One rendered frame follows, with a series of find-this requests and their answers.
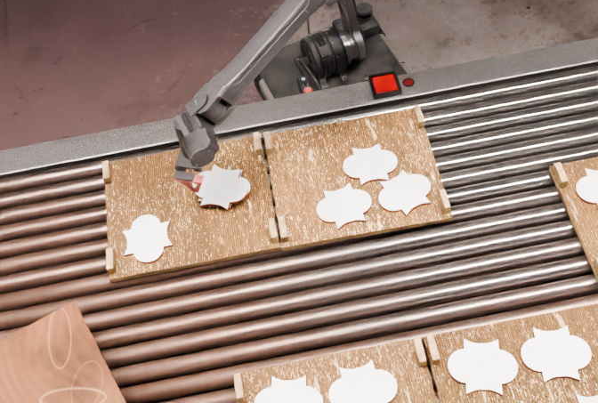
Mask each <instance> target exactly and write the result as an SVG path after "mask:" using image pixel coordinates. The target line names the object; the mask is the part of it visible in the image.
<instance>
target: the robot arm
mask: <svg viewBox="0 0 598 403"><path fill-rule="evenodd" d="M336 1H337V0H285V2H284V3H283V4H282V5H281V6H280V7H279V8H278V10H277V11H275V12H274V13H273V14H272V16H271V17H270V18H269V19H268V20H267V21H266V22H265V24H264V25H263V26H262V27H261V28H260V29H259V31H258V32H257V33H256V34H255V35H254V36H253V37H252V39H251V40H250V41H249V42H248V43H247V44H246V46H245V47H244V48H243V49H242V50H241V51H240V52H239V54H238V55H237V56H236V57H235V58H234V59H233V60H232V62H231V63H230V64H229V65H228V66H227V67H225V68H224V69H223V70H222V71H221V72H219V73H217V74H216V75H215V76H214V77H213V78H212V80H211V81H210V82H209V83H208V82H206V83H205V84H204V85H203V86H202V88H201V89H200V90H199V91H198V92H197V93H196V95H195V96H194V98H193V99H192V100H191V101H190V102H189V103H188V104H186V105H185V106H186V108H187V110H188V111H185V112H182V113H180V114H178V115H177V116H176V117H175V118H174V129H175V131H176V134H177V138H178V141H179V143H180V147H181V150H180V153H179V155H178V157H177V160H176V162H175V170H176V171H175V173H174V179H175V180H176V181H178V182H179V183H181V184H183V185H185V186H186V187H187V188H189V189H190V190H191V191H192V192H197V193H198V192H199V190H200V187H201V185H202V182H203V180H204V176H201V175H195V174H194V173H186V172H185V170H186V169H193V170H194V171H195V172H203V166H205V165H208V164H210V163H211V162H212V161H213V160H214V157H215V154H216V153H217V152H218V151H219V148H220V146H219V144H218V141H217V139H218V138H217V134H216V133H215V131H214V128H215V127H216V126H218V125H220V124H221V123H222V122H224V121H225V120H226V119H227V118H228V116H229V115H230V114H231V113H232V112H233V111H234V110H235V109H236V106H235V105H236V104H237V102H238V101H239V100H240V99H241V98H242V96H243V93H244V92H245V90H246V89H247V87H248V86H249V85H250V84H251V83H252V82H253V80H254V79H255V78H256V77H257V76H258V75H259V73H260V72H261V71H262V70H263V69H264V68H265V67H266V65H267V64H268V63H269V62H270V61H271V60H272V59H273V57H274V56H275V55H276V54H277V53H278V52H279V51H280V49H281V48H282V47H283V46H284V45H285V44H286V43H287V42H288V40H289V39H290V38H291V37H292V36H293V35H294V34H295V32H296V31H297V30H298V29H299V28H300V27H301V26H302V25H303V24H304V22H305V21H307V20H308V19H309V18H310V17H311V16H312V15H313V14H314V13H315V12H316V11H317V10H318V9H319V8H320V7H321V6H323V5H326V6H327V7H331V6H332V5H333V4H334V3H335V2H336ZM190 182H193V183H194V184H197V187H196V188H194V187H193V186H192V185H191V184H190Z"/></svg>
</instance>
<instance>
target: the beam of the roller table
mask: <svg viewBox="0 0 598 403"><path fill-rule="evenodd" d="M592 66H598V37H597V38H592V39H587V40H582V41H577V42H573V43H567V44H559V45H555V46H549V47H545V48H540V49H535V50H530V51H526V52H517V53H512V54H507V55H503V56H497V57H493V58H488V59H484V60H475V61H470V62H465V63H460V64H456V65H451V66H446V67H441V68H436V69H427V70H423V71H418V72H413V73H408V74H404V75H399V76H397V77H398V79H399V82H400V87H401V90H402V95H396V96H392V97H387V98H382V99H377V100H374V97H373V94H372V91H371V88H370V85H369V81H367V82H362V83H357V84H352V85H343V86H338V87H334V88H329V89H324V90H319V91H315V92H310V93H301V94H297V95H292V96H287V97H282V98H277V99H272V100H267V101H259V102H254V103H249V104H245V105H240V106H236V109H235V110H234V111H233V112H232V113H231V114H230V115H229V116H228V118H227V119H226V120H225V121H224V122H222V123H221V124H220V125H218V126H216V127H215V128H214V131H215V133H216V134H217V138H220V137H224V136H229V135H234V134H239V133H247V132H252V131H257V130H262V129H266V128H272V127H276V126H281V125H290V124H294V123H299V122H303V121H309V120H313V119H318V118H323V117H332V116H336V115H341V114H345V113H351V112H355V111H360V110H364V109H373V108H378V107H382V106H388V105H392V104H397V103H402V102H407V101H415V100H420V99H425V98H430V97H434V96H439V95H444V94H449V93H457V92H462V91H467V90H472V89H476V88H481V87H486V86H491V85H499V84H504V83H509V82H513V81H518V80H523V79H528V78H532V77H541V76H546V75H551V74H555V73H561V72H565V71H570V70H574V69H583V68H588V67H592ZM405 78H412V79H413V80H414V81H415V83H414V85H412V86H410V87H406V86H405V85H403V83H402V82H403V80H404V79H405ZM178 145H180V143H179V141H178V138H177V134H176V131H175V129H174V118H170V119H165V120H160V121H156V122H150V123H146V124H141V125H132V126H127V127H123V128H118V129H113V130H108V131H104V132H99V133H90V134H86V135H80V136H76V137H71V138H67V139H61V140H57V141H48V142H43V143H38V144H34V145H29V146H24V147H19V148H15V149H6V150H1V151H0V180H1V179H5V178H10V177H14V176H20V175H24V174H29V173H37V172H42V171H47V170H52V169H56V168H62V167H66V166H71V165H80V164H84V163H89V162H93V161H99V160H103V159H108V158H113V157H122V156H126V155H131V154H136V153H141V152H145V151H150V150H155V149H163V148H168V147H173V146H178Z"/></svg>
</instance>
